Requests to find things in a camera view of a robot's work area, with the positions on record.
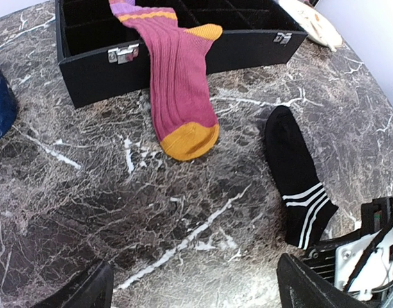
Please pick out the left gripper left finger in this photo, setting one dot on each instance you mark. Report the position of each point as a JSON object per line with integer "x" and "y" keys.
{"x": 93, "y": 287}

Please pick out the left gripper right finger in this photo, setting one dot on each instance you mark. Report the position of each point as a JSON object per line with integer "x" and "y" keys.
{"x": 300, "y": 286}

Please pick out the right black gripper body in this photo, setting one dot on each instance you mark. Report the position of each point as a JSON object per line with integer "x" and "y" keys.
{"x": 361, "y": 262}

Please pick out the black sock with white stripes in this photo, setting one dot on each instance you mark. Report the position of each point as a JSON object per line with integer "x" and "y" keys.
{"x": 308, "y": 206}

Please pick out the black storage box with lid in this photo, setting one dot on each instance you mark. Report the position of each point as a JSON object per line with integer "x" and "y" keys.
{"x": 99, "y": 58}

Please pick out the maroon orange purple sock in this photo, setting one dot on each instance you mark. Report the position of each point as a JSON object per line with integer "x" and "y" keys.
{"x": 183, "y": 117}

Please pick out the dark blue cup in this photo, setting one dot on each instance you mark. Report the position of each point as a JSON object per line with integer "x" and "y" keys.
{"x": 8, "y": 105}

